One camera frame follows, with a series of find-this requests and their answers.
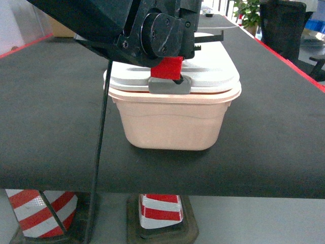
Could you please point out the red white traffic cone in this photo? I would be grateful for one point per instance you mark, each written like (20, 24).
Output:
(239, 20)

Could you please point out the red camera mount block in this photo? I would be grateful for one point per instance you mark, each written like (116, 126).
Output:
(169, 68)

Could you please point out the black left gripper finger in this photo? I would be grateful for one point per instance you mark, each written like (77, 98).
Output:
(210, 38)

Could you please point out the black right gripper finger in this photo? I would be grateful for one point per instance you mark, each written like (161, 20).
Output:
(197, 47)

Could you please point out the left striped traffic cone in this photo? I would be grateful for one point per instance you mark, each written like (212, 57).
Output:
(43, 214)

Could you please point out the potted green plant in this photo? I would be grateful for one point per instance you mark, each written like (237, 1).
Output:
(250, 11)

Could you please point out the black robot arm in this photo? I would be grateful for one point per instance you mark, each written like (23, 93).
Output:
(97, 24)

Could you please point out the black felt table mat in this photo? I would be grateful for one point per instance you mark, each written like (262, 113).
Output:
(271, 143)

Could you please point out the black mesh office chair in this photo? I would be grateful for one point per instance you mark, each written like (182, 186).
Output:
(282, 24)

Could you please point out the cardboard box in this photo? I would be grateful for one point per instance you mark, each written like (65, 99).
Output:
(59, 30)

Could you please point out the pink plastic storage box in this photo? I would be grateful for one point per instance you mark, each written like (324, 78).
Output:
(173, 122)

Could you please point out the white lid with grey handle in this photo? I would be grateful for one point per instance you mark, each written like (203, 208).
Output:
(210, 71)

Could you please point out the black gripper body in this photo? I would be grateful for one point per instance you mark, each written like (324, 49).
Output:
(158, 29)

